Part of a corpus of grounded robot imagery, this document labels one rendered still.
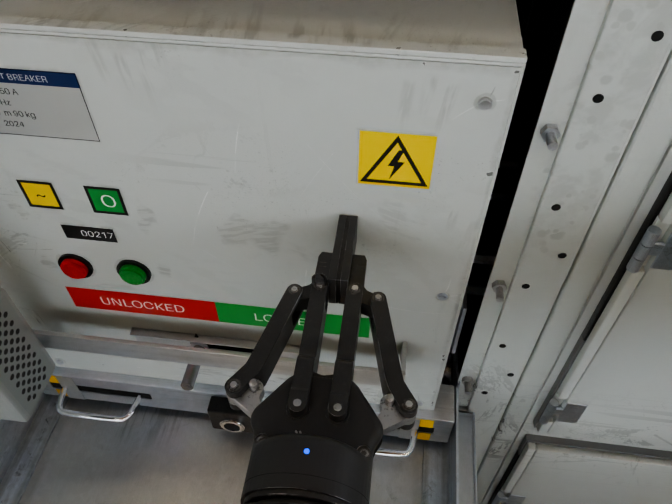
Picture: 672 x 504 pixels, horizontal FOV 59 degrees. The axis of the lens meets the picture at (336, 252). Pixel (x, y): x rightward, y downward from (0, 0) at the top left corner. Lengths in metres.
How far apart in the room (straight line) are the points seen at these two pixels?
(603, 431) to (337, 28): 0.62
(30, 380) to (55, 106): 0.32
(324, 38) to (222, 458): 0.57
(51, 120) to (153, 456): 0.48
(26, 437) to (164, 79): 0.58
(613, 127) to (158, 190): 0.36
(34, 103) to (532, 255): 0.44
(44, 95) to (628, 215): 0.48
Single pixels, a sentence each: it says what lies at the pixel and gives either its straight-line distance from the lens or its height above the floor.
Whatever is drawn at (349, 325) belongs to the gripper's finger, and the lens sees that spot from 0.42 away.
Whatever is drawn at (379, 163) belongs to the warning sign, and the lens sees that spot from 0.45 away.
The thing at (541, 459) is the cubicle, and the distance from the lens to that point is 0.93.
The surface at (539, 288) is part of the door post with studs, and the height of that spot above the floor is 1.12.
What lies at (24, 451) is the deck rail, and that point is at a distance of 0.89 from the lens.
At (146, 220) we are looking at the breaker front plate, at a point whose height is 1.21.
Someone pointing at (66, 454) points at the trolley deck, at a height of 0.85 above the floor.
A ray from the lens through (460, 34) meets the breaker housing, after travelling 0.43.
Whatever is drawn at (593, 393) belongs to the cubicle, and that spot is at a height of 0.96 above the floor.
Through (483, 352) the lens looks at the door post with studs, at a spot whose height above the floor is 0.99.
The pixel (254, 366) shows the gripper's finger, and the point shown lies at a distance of 0.41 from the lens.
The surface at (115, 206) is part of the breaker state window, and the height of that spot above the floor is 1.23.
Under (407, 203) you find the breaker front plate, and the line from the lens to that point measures 0.47.
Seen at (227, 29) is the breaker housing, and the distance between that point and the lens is 0.42.
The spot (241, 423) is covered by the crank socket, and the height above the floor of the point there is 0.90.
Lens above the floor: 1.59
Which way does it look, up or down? 48 degrees down
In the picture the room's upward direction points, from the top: straight up
